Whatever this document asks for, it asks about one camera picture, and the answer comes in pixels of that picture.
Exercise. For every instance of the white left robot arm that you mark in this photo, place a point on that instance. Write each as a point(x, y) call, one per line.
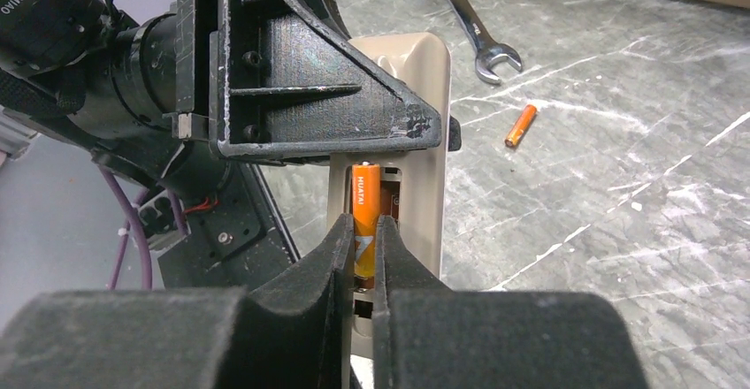
point(77, 68)

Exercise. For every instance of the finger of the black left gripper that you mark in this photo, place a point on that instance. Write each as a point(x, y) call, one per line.
point(454, 135)

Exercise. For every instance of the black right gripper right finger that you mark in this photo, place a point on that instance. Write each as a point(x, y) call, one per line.
point(427, 335)

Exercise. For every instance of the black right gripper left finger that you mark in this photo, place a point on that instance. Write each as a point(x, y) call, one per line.
point(292, 332)

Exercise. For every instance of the orange AAA battery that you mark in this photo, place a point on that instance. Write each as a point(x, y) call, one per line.
point(522, 124)
point(365, 222)

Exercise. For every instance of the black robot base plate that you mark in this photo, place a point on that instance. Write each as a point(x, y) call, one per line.
point(214, 223)

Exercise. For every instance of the silver open-end wrench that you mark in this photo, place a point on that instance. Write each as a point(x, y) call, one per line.
point(487, 51)

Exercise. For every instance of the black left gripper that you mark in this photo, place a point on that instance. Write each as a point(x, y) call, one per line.
point(277, 80)

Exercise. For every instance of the white remote control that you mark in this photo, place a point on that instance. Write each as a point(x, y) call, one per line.
point(402, 194)

